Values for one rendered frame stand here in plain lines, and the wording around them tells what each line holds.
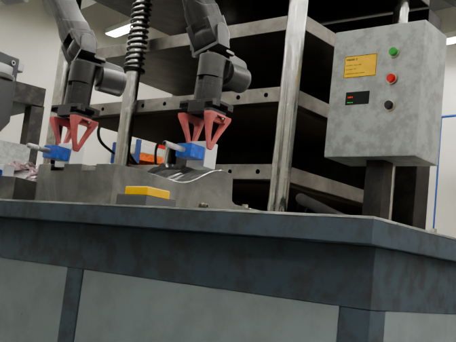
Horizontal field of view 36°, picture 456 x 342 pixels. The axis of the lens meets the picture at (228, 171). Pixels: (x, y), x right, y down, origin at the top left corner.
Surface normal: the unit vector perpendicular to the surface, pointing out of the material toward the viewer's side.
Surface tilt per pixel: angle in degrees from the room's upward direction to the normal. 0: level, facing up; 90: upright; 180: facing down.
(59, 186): 90
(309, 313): 90
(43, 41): 90
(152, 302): 90
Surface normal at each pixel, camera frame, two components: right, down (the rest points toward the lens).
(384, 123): -0.63, -0.18
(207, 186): 0.77, 0.00
